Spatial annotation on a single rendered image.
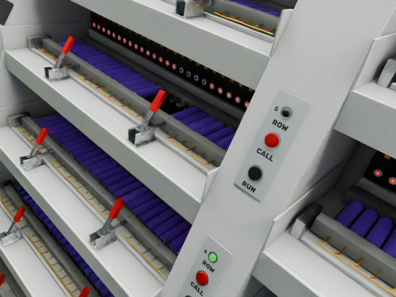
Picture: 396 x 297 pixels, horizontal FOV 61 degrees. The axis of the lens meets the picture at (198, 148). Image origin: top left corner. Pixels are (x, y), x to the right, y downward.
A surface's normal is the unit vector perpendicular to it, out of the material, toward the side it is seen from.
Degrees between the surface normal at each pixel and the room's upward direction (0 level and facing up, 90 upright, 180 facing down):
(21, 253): 20
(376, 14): 90
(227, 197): 90
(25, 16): 90
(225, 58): 110
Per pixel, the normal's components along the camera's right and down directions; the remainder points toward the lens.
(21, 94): 0.72, 0.48
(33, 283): 0.16, -0.82
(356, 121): -0.68, 0.31
